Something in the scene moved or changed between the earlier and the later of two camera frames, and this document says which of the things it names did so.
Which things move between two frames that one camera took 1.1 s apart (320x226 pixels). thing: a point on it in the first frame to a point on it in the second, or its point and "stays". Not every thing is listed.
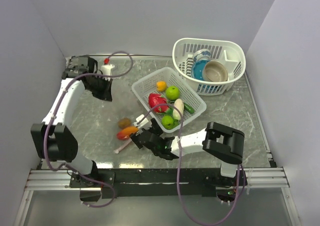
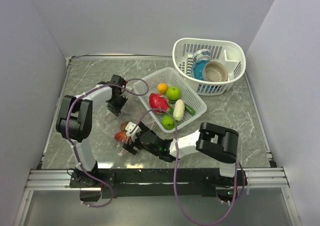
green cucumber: x=189 y=109 stays
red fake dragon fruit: x=155 y=99 stays
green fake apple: x=172 y=92 stays
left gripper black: x=106 y=94 to x=117 y=110
